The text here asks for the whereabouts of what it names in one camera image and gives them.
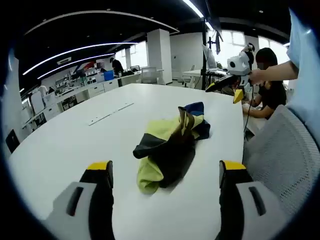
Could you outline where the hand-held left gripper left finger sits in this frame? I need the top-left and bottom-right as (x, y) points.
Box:
(43, 160), (115, 240)

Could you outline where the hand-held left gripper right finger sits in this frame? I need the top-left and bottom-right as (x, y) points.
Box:
(215, 160), (291, 240)

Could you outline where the yellow black blue garment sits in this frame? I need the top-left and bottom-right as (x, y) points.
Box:
(132, 101), (211, 196)

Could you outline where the person's right hand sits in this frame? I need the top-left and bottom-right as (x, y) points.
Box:
(249, 69), (270, 85)

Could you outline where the operator's arm, blue sleeve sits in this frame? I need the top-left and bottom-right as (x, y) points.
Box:
(286, 7), (320, 141)

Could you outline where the grey mesh office chair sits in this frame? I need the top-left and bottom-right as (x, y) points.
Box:
(243, 104), (320, 217)

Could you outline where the black chair back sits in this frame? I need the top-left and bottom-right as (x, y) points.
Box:
(4, 129), (21, 154)

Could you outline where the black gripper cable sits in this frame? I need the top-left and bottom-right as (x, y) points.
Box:
(243, 84), (256, 135)

